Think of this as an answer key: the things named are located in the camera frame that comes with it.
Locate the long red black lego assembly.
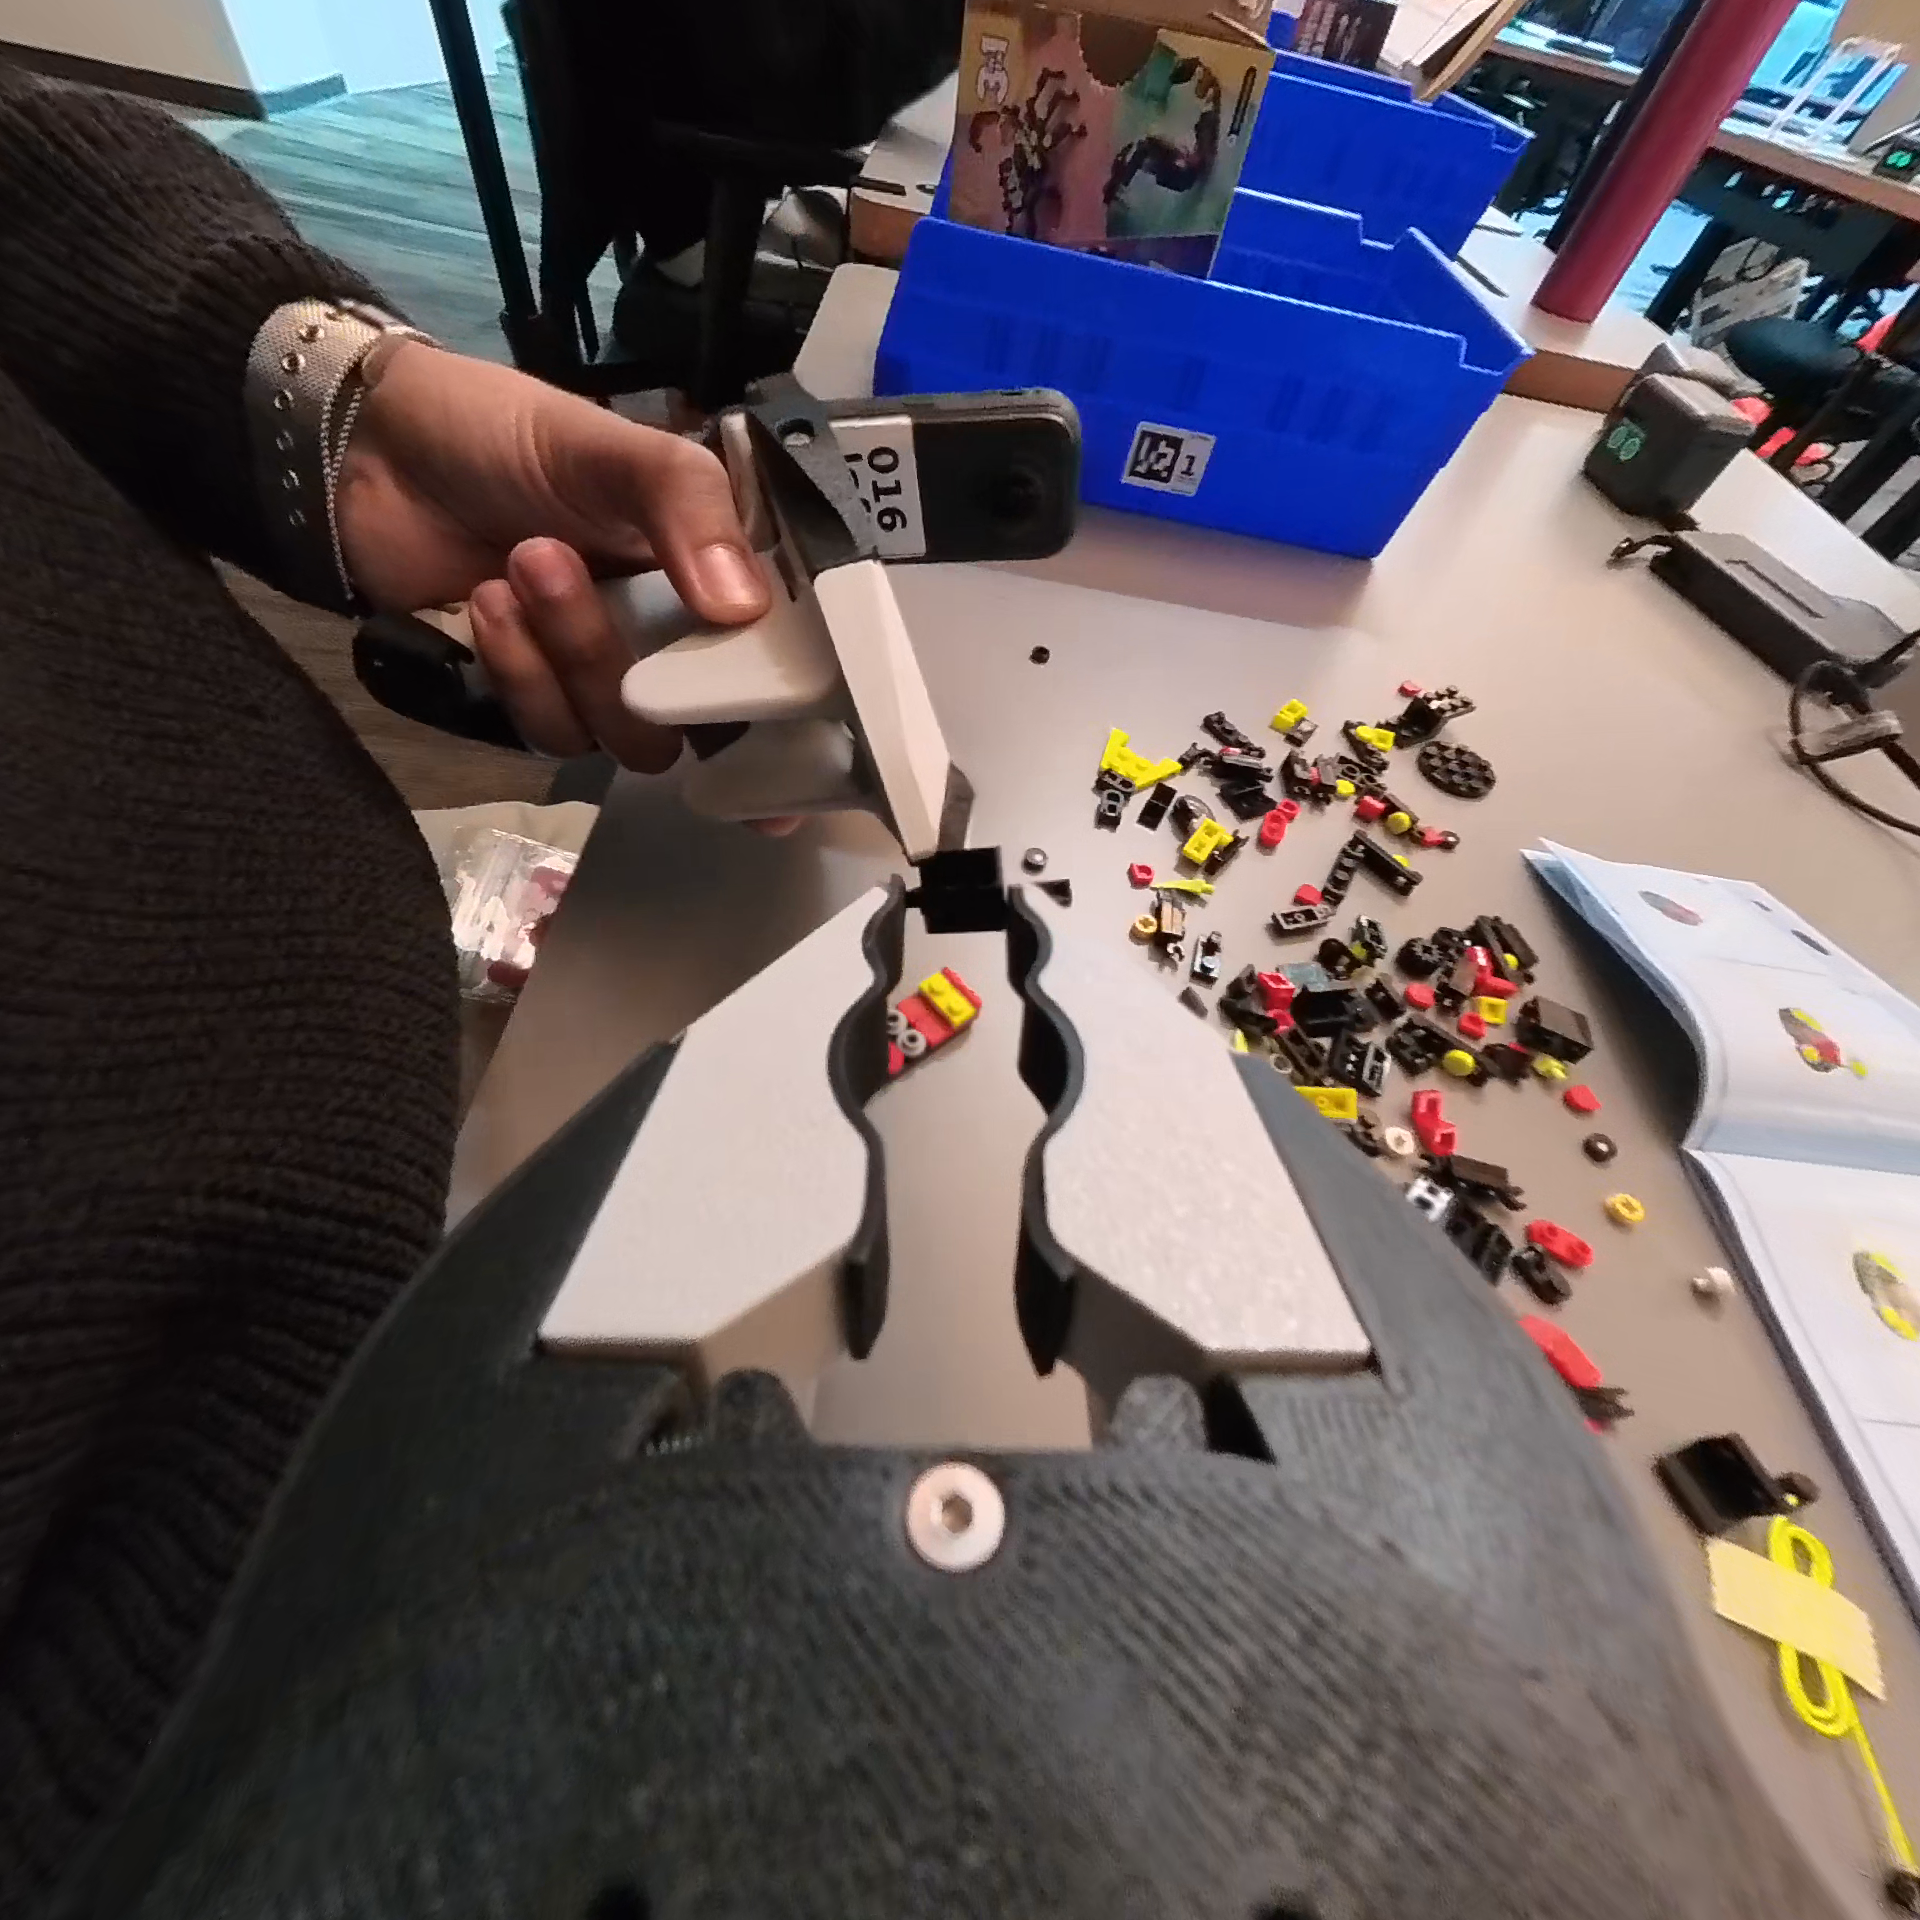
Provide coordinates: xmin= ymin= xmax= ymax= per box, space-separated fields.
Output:
xmin=885 ymin=966 xmax=985 ymax=1077

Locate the blue plastic bin with tag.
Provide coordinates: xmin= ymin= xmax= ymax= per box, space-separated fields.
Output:
xmin=873 ymin=188 xmax=1532 ymax=560

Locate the person's left forearm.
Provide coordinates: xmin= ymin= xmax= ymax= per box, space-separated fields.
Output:
xmin=0 ymin=65 xmax=395 ymax=616

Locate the black lego seat piece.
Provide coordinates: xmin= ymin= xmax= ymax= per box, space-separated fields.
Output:
xmin=1658 ymin=1435 xmax=1818 ymax=1536

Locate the maroon cylindrical post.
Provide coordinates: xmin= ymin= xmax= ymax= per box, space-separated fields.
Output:
xmin=1529 ymin=0 xmax=1801 ymax=325

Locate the black red office chair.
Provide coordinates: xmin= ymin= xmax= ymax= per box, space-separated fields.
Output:
xmin=1725 ymin=307 xmax=1920 ymax=504

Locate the dark grey cube device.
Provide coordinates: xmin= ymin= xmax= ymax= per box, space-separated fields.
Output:
xmin=1581 ymin=373 xmax=1759 ymax=518

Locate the yellow string with tape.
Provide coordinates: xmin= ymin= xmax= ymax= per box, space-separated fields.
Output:
xmin=1708 ymin=1515 xmax=1920 ymax=1876

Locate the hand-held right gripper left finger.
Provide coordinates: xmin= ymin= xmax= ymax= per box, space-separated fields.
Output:
xmin=537 ymin=880 xmax=914 ymax=1408

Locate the pile of lego pieces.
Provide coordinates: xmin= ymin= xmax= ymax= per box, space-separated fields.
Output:
xmin=1019 ymin=679 xmax=1653 ymax=1427

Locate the person's black sweater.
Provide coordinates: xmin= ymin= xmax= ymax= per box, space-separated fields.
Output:
xmin=0 ymin=375 xmax=465 ymax=1920

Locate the colourful cardboard lego box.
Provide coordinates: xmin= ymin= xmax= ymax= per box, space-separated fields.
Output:
xmin=944 ymin=0 xmax=1279 ymax=281

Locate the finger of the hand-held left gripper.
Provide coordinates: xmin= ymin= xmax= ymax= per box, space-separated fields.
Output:
xmin=815 ymin=555 xmax=976 ymax=865

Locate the light blue instruction booklet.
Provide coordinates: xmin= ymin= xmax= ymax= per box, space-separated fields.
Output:
xmin=1523 ymin=838 xmax=1920 ymax=1622

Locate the person's left hand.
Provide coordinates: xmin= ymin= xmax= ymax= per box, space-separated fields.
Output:
xmin=328 ymin=347 xmax=778 ymax=777

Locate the grey studded wrist strap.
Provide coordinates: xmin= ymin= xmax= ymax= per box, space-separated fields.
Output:
xmin=245 ymin=297 xmax=442 ymax=608

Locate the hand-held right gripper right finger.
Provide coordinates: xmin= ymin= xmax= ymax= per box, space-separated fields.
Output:
xmin=1008 ymin=883 xmax=1383 ymax=1449

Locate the black power adapter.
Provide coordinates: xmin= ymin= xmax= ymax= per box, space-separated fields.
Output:
xmin=1641 ymin=528 xmax=1906 ymax=684

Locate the black cable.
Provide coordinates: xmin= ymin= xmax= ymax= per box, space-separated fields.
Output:
xmin=1786 ymin=630 xmax=1920 ymax=833

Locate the clear plastic bag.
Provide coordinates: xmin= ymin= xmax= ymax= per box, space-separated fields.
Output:
xmin=435 ymin=825 xmax=579 ymax=1007

